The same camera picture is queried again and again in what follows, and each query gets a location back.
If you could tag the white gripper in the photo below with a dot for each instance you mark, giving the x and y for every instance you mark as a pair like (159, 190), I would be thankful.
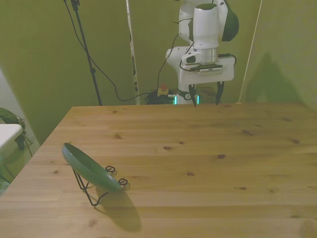
(210, 77)

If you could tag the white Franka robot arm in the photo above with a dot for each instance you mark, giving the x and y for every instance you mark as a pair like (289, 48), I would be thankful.
(205, 29)

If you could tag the green round plate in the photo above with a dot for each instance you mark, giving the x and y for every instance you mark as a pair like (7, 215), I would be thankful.
(91, 168)

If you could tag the red emergency stop button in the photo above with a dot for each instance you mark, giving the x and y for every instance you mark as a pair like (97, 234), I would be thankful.
(163, 90)

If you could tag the green bag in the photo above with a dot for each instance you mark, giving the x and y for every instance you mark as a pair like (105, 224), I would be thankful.
(10, 116)

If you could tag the white side table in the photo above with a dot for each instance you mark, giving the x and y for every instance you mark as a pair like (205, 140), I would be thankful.
(7, 134)

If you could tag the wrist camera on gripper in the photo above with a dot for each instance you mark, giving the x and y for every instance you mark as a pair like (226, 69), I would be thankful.
(210, 70)

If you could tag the white vertical rail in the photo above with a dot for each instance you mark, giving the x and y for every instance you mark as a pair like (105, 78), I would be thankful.
(132, 49)

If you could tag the black camera stand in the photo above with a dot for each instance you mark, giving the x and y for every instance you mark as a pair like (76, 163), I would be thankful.
(92, 71)

